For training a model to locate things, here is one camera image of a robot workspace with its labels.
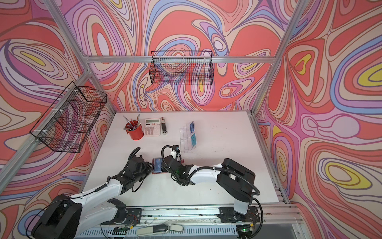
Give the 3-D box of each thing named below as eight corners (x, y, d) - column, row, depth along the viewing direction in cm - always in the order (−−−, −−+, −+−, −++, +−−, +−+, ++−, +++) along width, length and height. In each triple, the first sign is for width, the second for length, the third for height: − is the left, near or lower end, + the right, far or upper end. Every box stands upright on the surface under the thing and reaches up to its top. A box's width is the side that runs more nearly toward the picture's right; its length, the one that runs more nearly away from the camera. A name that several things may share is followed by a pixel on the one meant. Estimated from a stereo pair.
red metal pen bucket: (129, 142, 104) (121, 129, 92) (133, 131, 110) (126, 117, 98) (141, 142, 104) (135, 129, 92) (144, 131, 110) (138, 118, 98)
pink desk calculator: (142, 136, 106) (140, 133, 104) (146, 121, 116) (145, 118, 114) (160, 136, 106) (159, 133, 104) (162, 121, 116) (162, 118, 114)
